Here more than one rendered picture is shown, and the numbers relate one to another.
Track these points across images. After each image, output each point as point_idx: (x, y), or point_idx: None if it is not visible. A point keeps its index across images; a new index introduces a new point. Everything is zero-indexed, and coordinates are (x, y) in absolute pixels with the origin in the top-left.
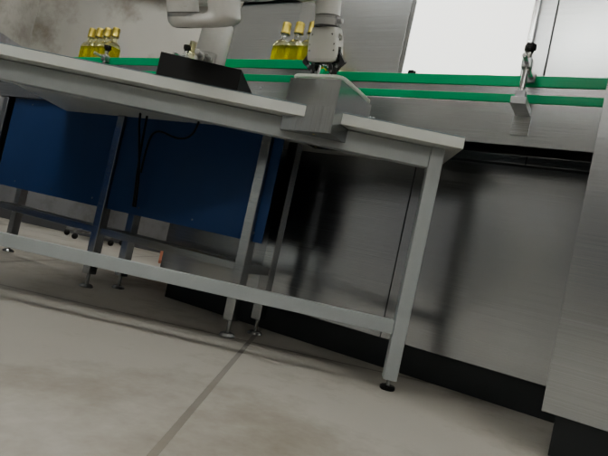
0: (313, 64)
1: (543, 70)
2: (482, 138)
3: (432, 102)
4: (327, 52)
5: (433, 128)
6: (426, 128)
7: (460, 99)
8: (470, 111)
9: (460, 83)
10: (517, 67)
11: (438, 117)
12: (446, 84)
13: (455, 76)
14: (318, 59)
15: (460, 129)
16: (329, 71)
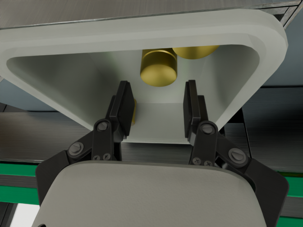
0: (199, 155)
1: (2, 222)
2: (0, 115)
3: (43, 156)
4: (80, 221)
5: (47, 122)
6: (56, 121)
7: (18, 164)
8: (4, 145)
9: (14, 187)
10: (14, 226)
11: (40, 137)
12: (32, 187)
13: (17, 199)
14: (156, 176)
15: (19, 123)
16: (110, 125)
